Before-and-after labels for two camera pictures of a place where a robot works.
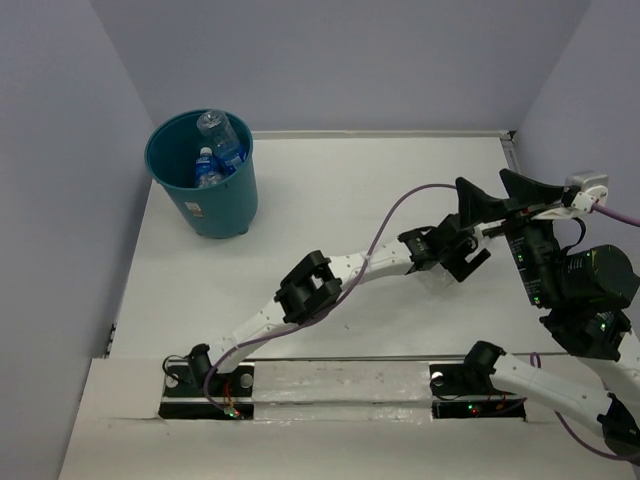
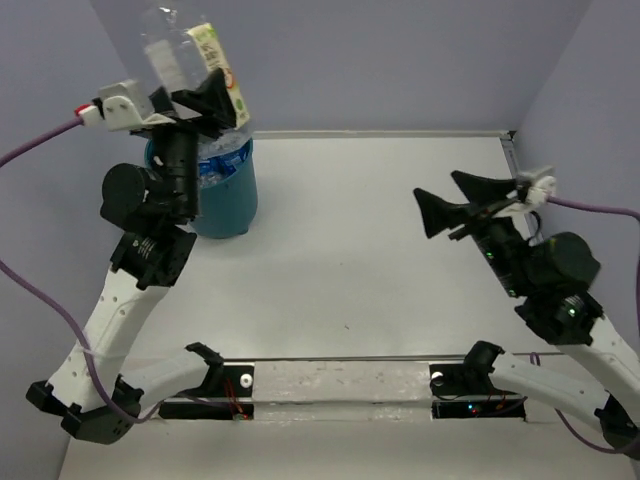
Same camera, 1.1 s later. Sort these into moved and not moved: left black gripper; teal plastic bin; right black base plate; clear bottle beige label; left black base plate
Moved: clear bottle beige label; left black gripper
Not moved: right black base plate; left black base plate; teal plastic bin
